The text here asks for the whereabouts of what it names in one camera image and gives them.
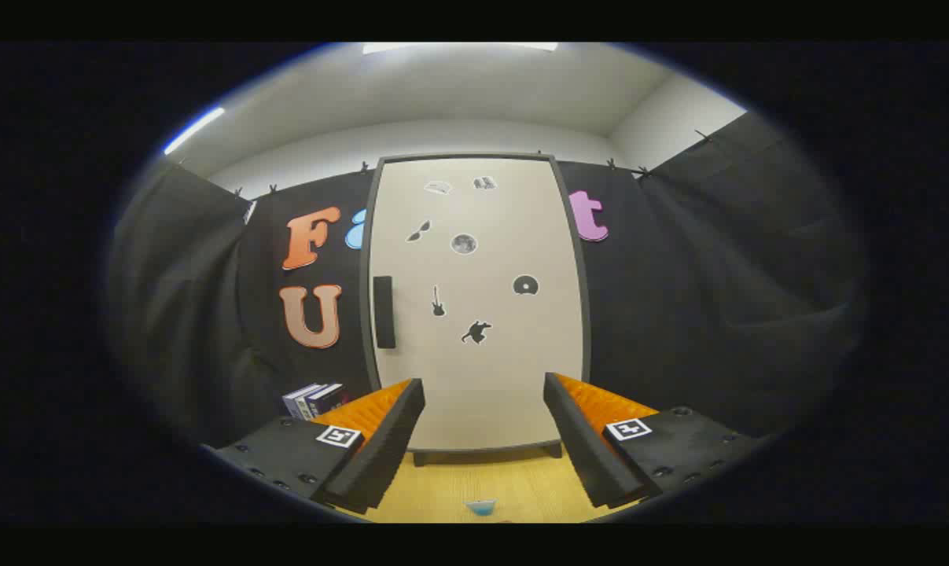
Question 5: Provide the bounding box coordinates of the black backdrop cloth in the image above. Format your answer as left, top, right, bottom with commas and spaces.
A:
105, 110, 868, 449

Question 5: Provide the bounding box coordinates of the white cabinet door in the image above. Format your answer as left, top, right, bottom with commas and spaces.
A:
370, 157, 585, 453

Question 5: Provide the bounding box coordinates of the black book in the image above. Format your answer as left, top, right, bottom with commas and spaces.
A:
305, 384, 348, 417

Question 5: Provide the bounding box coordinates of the black door handle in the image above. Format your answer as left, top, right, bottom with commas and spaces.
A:
373, 275, 397, 349

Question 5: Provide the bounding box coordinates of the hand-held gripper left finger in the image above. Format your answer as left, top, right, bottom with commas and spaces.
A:
211, 377, 426, 516

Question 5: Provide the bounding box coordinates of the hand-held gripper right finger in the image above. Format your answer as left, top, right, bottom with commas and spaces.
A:
543, 372, 766, 509

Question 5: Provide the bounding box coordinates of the grey cabinet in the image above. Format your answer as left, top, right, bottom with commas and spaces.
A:
360, 152, 593, 467

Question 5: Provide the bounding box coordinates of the long ceiling light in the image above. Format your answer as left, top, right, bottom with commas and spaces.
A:
164, 107, 226, 155

